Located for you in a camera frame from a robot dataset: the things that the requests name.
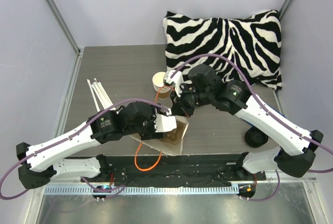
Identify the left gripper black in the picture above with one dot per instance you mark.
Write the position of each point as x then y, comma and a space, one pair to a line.
150, 134

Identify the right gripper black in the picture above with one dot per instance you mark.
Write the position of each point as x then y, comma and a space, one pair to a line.
177, 105

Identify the kraft paper gift bag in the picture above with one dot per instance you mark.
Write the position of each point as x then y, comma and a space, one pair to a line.
171, 144

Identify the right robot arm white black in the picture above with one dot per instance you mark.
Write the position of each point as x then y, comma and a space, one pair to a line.
296, 152

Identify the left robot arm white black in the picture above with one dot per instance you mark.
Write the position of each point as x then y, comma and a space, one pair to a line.
45, 162

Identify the stack of paper cups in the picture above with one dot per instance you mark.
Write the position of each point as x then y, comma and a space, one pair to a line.
159, 86

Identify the white wrapped straws bundle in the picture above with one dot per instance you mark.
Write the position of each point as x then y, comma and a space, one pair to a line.
100, 98

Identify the stack of black lids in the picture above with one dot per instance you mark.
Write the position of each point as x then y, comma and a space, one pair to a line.
255, 137

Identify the zebra print pillow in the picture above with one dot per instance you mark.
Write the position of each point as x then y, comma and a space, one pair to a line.
253, 44

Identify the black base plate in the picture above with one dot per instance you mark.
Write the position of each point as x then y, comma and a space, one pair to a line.
209, 170

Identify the aluminium front rail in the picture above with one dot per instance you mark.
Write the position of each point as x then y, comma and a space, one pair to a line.
86, 190

